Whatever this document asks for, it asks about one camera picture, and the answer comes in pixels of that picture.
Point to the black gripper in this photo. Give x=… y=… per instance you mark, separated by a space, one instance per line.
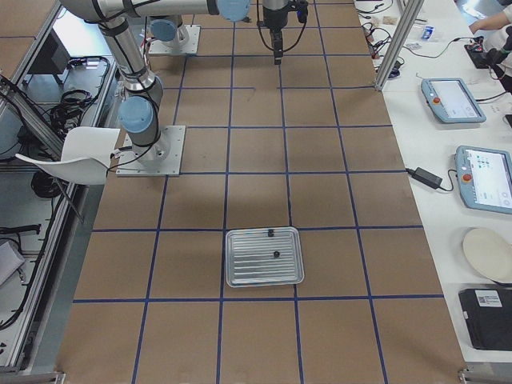
x=273 y=18

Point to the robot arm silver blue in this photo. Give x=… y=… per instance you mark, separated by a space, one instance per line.
x=272 y=18
x=138 y=114

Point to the silver ribbed metal tray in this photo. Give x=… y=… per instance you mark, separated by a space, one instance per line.
x=250 y=261

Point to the blue teach pendant far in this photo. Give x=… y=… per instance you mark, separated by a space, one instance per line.
x=451 y=101

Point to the blue teach pendant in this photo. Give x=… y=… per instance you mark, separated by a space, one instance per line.
x=484 y=178
x=451 y=101

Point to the black power adapter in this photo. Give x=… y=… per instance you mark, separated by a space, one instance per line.
x=425 y=177

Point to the white plastic chair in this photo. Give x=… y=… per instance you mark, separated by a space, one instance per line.
x=85 y=156

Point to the person in white shirt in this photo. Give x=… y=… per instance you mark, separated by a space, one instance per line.
x=497 y=46

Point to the blue teach pendant near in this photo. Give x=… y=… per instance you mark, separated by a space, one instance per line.
x=484 y=178

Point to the white round plate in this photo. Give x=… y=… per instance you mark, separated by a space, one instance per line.
x=489 y=254

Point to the black laptop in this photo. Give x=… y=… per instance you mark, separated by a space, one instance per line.
x=487 y=314

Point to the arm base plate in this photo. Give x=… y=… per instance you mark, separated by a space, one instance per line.
x=172 y=40
x=164 y=157

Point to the aluminium frame post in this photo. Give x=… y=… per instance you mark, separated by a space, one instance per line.
x=402 y=30

